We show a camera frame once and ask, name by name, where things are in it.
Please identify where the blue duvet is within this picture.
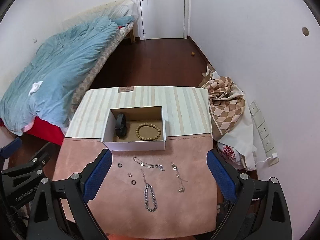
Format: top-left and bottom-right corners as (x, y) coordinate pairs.
(0, 15), (136, 137)

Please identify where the black smart watch band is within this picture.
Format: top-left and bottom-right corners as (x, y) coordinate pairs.
(114, 113), (127, 139)

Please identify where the wooden bead bracelet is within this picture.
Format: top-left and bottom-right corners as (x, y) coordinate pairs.
(135, 122), (162, 142)

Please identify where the white power strip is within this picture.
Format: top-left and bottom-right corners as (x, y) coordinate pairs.
(249, 101), (279, 166)

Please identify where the checkered beige blanket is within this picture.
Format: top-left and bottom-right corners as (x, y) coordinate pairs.
(199, 64), (256, 171)

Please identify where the white door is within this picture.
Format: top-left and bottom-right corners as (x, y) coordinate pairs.
(140, 0), (185, 40)

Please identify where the white cardboard box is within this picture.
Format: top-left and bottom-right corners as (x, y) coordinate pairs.
(101, 106), (166, 151)

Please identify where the striped table cloth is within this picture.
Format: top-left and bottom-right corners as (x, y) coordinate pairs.
(66, 86), (212, 139)

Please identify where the thin silver pendant necklace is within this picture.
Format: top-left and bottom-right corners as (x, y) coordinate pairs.
(171, 162), (188, 194)

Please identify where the chunky silver chain necklace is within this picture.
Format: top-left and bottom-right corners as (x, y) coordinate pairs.
(140, 168), (158, 213)

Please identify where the red bed sheet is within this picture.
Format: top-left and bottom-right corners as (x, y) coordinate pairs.
(0, 115), (66, 146)

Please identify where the silver charm bracelet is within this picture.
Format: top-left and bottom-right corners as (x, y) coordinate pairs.
(132, 156), (165, 172)

